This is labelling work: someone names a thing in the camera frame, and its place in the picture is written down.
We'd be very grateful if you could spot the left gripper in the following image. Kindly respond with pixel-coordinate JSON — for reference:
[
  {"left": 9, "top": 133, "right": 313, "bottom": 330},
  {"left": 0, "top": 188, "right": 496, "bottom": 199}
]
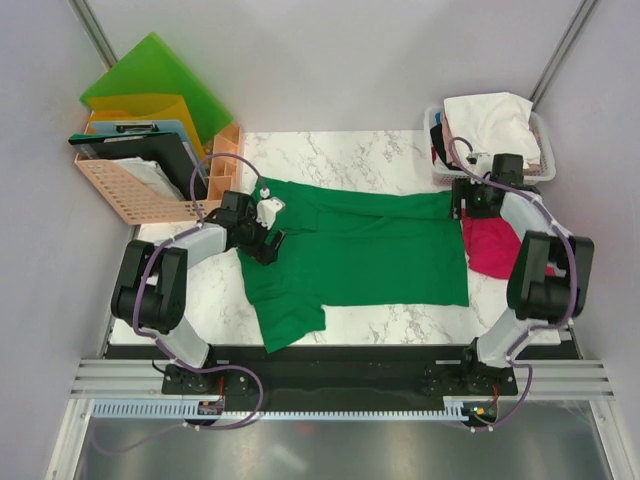
[{"left": 237, "top": 207, "right": 285, "bottom": 266}]

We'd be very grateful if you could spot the green t shirt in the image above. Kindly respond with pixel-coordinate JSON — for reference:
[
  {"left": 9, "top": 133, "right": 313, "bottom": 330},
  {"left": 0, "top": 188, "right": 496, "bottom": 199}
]
[{"left": 238, "top": 178, "right": 469, "bottom": 353}]

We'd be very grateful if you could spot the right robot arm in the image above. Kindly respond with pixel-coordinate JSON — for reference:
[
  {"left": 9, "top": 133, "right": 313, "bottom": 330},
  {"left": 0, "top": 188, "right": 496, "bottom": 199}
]
[{"left": 450, "top": 154, "right": 595, "bottom": 394}]

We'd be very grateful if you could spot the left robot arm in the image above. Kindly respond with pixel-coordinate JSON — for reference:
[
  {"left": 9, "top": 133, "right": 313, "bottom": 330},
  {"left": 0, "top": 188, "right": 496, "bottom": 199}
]
[{"left": 111, "top": 189, "right": 285, "bottom": 393}]

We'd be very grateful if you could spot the red t shirt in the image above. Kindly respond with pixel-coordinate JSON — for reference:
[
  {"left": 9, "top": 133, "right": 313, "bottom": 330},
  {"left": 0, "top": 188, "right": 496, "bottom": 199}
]
[{"left": 462, "top": 216, "right": 521, "bottom": 280}]

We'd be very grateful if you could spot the white laundry basket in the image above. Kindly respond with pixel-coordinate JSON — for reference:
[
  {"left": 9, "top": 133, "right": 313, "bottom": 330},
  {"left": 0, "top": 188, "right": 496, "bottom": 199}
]
[{"left": 423, "top": 105, "right": 556, "bottom": 186}]

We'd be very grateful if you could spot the pink t shirt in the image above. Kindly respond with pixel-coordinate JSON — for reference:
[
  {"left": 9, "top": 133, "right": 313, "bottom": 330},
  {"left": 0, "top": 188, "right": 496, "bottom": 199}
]
[{"left": 441, "top": 117, "right": 541, "bottom": 174}]

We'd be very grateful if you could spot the black t shirt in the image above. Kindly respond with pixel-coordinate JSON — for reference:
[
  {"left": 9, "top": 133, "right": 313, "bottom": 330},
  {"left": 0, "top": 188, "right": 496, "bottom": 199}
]
[{"left": 429, "top": 124, "right": 446, "bottom": 163}]

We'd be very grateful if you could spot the black binder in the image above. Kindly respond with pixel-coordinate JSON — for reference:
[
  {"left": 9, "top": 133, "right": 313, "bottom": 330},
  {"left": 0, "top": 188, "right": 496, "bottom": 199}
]
[{"left": 68, "top": 132, "right": 196, "bottom": 200}]

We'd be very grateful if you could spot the yellow plastic folder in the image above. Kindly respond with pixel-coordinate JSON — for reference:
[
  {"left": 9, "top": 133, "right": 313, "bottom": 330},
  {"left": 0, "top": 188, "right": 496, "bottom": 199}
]
[{"left": 87, "top": 93, "right": 204, "bottom": 158}]

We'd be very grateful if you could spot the blue clipboard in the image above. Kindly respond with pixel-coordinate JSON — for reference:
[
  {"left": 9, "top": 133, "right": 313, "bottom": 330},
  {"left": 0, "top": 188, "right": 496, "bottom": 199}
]
[{"left": 90, "top": 119, "right": 204, "bottom": 161}]

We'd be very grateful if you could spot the green plastic folder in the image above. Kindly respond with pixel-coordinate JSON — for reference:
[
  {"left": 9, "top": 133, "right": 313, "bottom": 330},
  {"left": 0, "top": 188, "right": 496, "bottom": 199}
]
[{"left": 80, "top": 33, "right": 233, "bottom": 142}]

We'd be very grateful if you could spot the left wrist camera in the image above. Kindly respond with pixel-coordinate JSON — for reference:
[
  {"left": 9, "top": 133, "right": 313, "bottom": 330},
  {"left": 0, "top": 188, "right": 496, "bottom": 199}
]
[{"left": 256, "top": 187, "right": 286, "bottom": 230}]

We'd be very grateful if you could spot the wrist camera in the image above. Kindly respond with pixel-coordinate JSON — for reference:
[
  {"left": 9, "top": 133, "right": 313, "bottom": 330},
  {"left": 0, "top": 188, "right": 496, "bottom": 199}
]
[
  {"left": 256, "top": 187, "right": 286, "bottom": 230},
  {"left": 466, "top": 151, "right": 493, "bottom": 171}
]

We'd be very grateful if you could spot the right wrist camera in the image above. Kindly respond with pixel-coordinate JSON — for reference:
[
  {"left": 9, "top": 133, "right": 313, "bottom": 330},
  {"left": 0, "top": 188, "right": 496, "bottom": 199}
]
[{"left": 466, "top": 151, "right": 493, "bottom": 171}]

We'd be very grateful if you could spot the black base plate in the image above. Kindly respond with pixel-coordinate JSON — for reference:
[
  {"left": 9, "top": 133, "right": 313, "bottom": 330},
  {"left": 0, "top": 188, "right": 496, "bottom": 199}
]
[{"left": 163, "top": 346, "right": 518, "bottom": 403}]

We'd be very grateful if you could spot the white cable duct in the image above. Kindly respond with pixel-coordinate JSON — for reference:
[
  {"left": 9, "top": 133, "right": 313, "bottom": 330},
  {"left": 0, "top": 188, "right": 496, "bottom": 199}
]
[{"left": 91, "top": 399, "right": 469, "bottom": 422}]

